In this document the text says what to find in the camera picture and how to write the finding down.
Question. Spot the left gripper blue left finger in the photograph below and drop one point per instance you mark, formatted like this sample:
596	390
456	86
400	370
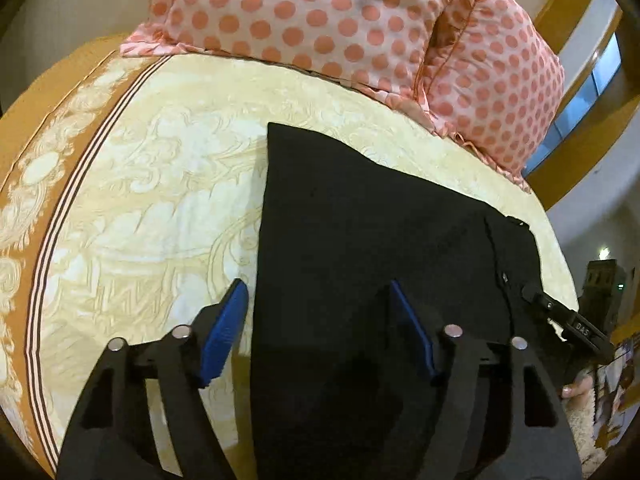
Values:
110	435

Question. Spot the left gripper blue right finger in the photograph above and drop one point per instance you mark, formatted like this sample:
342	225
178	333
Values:
498	416

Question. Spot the black pants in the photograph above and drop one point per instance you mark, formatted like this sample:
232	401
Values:
337	389

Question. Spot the beige fuzzy sleeve forearm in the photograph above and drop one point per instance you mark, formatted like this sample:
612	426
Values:
580	416

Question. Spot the person's right hand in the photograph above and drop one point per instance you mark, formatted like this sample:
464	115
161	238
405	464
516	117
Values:
577	389

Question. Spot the cream patterned bedsheet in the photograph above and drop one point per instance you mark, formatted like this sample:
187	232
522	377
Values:
131	192

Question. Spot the right pink polka-dot pillow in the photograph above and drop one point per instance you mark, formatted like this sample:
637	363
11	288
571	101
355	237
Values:
491	83

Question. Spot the pink polka-dot pillow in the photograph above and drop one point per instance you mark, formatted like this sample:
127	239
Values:
491	83
375	46

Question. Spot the wooden framed window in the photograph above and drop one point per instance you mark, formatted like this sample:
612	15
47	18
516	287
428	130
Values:
583	162

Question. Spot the left pink polka-dot pillow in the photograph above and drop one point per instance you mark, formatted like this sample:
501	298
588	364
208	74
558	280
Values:
375	46

